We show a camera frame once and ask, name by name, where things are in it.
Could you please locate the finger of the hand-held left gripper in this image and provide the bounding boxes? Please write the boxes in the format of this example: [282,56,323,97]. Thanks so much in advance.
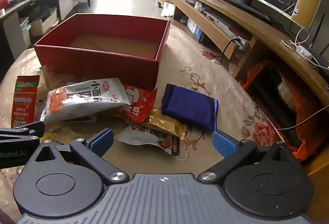
[0,121,45,137]

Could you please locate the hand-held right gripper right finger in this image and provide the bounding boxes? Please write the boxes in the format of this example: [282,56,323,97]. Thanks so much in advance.
[197,130,295,185]

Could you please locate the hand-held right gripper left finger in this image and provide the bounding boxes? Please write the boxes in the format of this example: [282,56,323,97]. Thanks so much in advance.
[33,128,130,185]

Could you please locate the red green snack packet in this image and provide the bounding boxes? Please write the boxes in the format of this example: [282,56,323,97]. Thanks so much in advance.
[12,75,41,129]

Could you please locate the white orange snack packet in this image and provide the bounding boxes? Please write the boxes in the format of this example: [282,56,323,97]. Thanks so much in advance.
[40,77,131,123]

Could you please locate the red mushroom print snack packet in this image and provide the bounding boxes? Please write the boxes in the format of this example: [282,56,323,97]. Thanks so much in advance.
[113,84,158,124]

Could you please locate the red cardboard box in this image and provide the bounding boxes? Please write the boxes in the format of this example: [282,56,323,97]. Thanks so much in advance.
[34,14,171,91]

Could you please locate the yellow snack packet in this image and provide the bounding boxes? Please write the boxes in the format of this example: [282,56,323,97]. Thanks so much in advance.
[43,128,86,147]

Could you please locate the white dark-ended snack packet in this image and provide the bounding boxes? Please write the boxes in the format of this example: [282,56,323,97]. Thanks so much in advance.
[117,123,180,156]

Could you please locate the blue snack packet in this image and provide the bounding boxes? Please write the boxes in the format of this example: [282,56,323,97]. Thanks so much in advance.
[161,84,219,131]

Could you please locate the beige floral tablecloth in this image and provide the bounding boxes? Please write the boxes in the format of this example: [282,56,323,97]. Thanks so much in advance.
[0,21,283,214]

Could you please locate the gold snack packet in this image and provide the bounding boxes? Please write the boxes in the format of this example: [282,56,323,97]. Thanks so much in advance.
[131,108,188,141]

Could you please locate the orange plastic bag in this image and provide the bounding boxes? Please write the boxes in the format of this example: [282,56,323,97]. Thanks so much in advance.
[240,61,320,161]

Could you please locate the light blue bag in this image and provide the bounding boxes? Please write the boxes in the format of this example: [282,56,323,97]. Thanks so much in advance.
[19,17,32,40]

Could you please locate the white storage box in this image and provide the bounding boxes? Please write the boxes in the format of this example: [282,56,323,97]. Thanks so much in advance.
[29,9,58,37]

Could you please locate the blue white box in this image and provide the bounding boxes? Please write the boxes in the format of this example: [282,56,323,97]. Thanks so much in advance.
[187,18,204,41]

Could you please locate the silver media device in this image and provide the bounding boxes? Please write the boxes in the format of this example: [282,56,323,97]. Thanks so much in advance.
[199,7,234,28]

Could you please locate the wooden television stand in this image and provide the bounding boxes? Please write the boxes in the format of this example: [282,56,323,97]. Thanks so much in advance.
[155,0,329,122]

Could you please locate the white plastic bag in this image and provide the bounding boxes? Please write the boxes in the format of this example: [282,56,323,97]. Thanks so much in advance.
[161,2,176,18]

